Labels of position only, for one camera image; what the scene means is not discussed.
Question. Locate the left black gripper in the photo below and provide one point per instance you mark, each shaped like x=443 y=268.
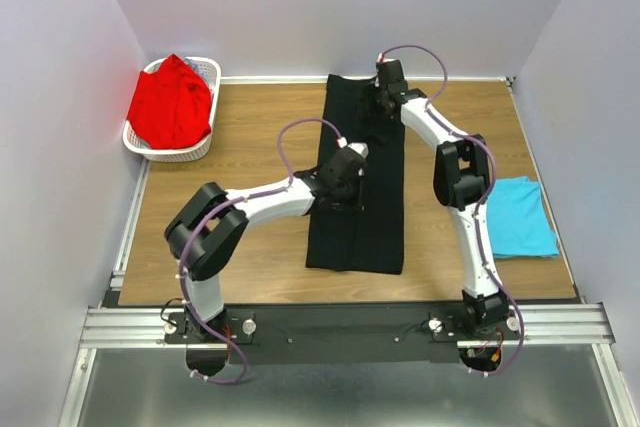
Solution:
x=356 y=204

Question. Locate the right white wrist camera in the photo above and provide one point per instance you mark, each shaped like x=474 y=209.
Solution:
x=384 y=58

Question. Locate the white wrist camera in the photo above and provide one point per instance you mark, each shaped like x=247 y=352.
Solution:
x=359 y=147
x=384 y=58

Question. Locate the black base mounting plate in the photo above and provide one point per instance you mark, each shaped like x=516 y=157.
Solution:
x=335 y=333

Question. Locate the black t shirt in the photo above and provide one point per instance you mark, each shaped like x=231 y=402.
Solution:
x=371 y=237

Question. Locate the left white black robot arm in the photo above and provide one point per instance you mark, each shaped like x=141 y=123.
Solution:
x=205 y=233

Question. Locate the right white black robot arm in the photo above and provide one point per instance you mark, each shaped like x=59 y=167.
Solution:
x=462 y=183

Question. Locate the folded turquoise t shirt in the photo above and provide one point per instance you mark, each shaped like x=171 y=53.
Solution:
x=517 y=222

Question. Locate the aluminium extrusion rail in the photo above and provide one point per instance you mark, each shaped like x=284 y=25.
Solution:
x=545 y=325

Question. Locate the white plastic laundry basket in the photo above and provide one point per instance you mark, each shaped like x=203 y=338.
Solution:
x=211 y=72

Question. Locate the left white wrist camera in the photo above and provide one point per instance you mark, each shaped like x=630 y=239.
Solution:
x=359 y=147

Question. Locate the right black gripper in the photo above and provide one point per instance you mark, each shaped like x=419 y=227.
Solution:
x=372 y=111

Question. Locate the red t shirt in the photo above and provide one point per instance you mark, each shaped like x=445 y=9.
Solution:
x=171 y=106

